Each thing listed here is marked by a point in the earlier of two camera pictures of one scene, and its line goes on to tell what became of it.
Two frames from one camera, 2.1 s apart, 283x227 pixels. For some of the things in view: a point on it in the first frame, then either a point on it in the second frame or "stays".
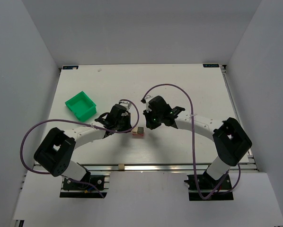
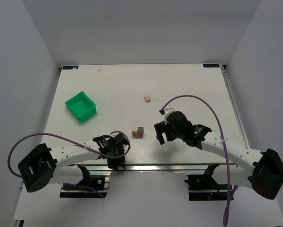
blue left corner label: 69,67 stays
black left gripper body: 125,121 to 116,161
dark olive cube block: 140,130 stays
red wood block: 137,135 stays
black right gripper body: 149,118 to 162,131
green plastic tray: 82,106 stays
